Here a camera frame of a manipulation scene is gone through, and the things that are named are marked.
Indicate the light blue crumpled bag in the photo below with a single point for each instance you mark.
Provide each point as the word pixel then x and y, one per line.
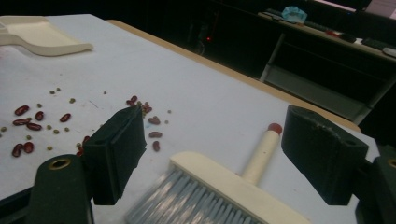
pixel 294 14

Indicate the white table sheet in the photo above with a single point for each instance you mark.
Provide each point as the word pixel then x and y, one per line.
pixel 202 102

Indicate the wooden table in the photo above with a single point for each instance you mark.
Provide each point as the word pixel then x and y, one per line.
pixel 218 67

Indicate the cream plastic dustpan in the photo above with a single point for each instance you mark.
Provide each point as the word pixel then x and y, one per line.
pixel 40 34

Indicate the white metal table frame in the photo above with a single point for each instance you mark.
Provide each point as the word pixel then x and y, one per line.
pixel 311 90

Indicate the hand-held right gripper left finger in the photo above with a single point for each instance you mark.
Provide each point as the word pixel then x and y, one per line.
pixel 115 155

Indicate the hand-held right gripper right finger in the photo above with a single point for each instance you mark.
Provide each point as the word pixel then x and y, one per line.
pixel 323 155

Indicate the black keyboard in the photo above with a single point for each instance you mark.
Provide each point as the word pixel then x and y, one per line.
pixel 375 43

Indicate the cream hand brush grey bristles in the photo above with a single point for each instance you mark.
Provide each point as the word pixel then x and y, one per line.
pixel 218 174

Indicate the group of red kidney beans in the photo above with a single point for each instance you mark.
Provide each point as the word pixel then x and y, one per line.
pixel 21 109

